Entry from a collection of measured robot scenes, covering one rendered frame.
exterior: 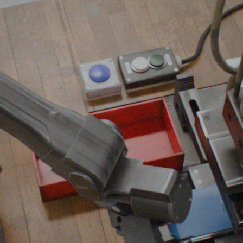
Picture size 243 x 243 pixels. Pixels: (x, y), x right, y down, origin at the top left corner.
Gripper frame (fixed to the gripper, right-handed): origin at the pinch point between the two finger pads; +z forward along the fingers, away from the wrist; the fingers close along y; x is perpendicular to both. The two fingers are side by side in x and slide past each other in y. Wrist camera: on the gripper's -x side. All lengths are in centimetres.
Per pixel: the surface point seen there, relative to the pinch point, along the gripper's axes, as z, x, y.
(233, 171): -12.5, -2.5, 14.5
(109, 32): 13.4, 45.0, -5.2
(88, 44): 10.9, 42.9, -9.2
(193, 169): 5.5, 7.4, 4.5
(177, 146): 9.3, 14.0, 2.0
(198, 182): 5.2, 4.9, 4.6
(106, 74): 7.4, 32.6, -6.1
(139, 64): 10.6, 33.2, -0.4
